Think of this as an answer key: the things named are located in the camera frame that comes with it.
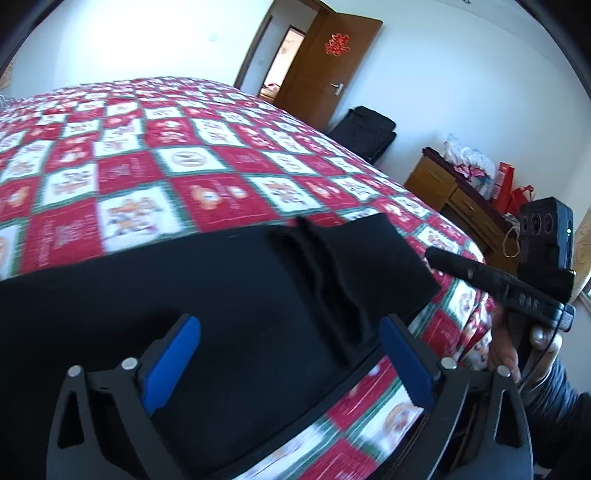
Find red checkered printed bedspread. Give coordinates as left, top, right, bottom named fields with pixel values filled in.
left=0, top=77, right=500, bottom=480

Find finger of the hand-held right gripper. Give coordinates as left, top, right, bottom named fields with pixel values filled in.
left=425, top=247, right=521, bottom=302

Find person's right hand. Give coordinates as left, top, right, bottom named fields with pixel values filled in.
left=488, top=305, right=564, bottom=386

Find red paper gift bag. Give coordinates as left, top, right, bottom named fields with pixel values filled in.
left=491, top=161, right=515, bottom=213

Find brown door frame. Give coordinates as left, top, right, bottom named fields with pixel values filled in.
left=234, top=0, right=339, bottom=105

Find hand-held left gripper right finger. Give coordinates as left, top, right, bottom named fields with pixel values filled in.
left=379, top=314, right=532, bottom=480

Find red plastic bag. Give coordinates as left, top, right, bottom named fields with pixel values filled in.
left=506, top=185, right=537, bottom=218

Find wooden desk with drawers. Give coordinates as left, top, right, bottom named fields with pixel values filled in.
left=405, top=147, right=523, bottom=276

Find brown wooden door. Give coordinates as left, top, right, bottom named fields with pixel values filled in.
left=274, top=10, right=384, bottom=135

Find beige cord loop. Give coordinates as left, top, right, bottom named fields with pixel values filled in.
left=502, top=216, right=521, bottom=260

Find person's right forearm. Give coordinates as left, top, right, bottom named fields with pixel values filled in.
left=521, top=354, right=591, bottom=480

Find black pants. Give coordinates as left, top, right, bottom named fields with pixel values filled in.
left=0, top=213, right=442, bottom=480

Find white plastic bag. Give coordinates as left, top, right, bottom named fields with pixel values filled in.
left=444, top=133, right=498, bottom=195

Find black suitcase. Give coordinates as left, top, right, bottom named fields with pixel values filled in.
left=327, top=106, right=398, bottom=167

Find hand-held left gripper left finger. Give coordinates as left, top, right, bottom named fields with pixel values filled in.
left=46, top=314, right=202, bottom=480

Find red paper door decoration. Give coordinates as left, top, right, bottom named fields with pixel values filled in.
left=324, top=32, right=351, bottom=57

